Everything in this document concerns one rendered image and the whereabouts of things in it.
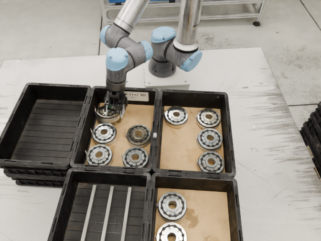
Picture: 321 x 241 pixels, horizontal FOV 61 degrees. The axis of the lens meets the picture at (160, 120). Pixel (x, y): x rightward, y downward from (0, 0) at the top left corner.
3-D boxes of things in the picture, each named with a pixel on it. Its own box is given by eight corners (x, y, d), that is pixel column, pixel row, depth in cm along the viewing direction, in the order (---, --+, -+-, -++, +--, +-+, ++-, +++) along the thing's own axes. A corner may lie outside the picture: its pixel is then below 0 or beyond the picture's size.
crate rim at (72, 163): (93, 89, 122) (92, 85, 120) (159, 92, 121) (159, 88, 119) (70, 169, 99) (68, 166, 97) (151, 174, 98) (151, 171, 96)
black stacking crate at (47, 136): (36, 99, 131) (27, 83, 122) (96, 102, 130) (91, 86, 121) (3, 175, 108) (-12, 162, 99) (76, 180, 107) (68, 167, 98)
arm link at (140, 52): (134, 31, 103) (112, 42, 98) (155, 45, 99) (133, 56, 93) (134, 49, 109) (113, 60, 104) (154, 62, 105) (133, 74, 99)
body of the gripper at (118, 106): (103, 113, 109) (103, 93, 100) (107, 97, 114) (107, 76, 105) (122, 115, 110) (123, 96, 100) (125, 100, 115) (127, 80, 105)
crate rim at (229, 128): (159, 92, 121) (159, 88, 119) (226, 95, 120) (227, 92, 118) (151, 174, 98) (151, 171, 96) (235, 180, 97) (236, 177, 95)
